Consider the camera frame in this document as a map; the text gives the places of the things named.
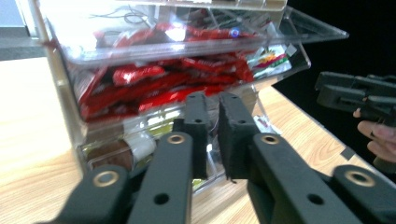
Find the brown jar with white lid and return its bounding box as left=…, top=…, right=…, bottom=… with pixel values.
left=83, top=132, right=159, bottom=173

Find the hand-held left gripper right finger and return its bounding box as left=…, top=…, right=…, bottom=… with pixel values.
left=218, top=91, right=365, bottom=224

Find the pile of red snack packets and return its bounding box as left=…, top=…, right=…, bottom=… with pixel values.
left=77, top=21, right=260, bottom=123

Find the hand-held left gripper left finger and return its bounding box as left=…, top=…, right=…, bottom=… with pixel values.
left=127, top=91, right=209, bottom=224

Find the clear acrylic drawer organizer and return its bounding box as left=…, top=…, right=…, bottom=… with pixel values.
left=15, top=0, right=349, bottom=195

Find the grey tape strip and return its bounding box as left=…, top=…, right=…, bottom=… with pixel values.
left=340, top=146, right=357, bottom=161

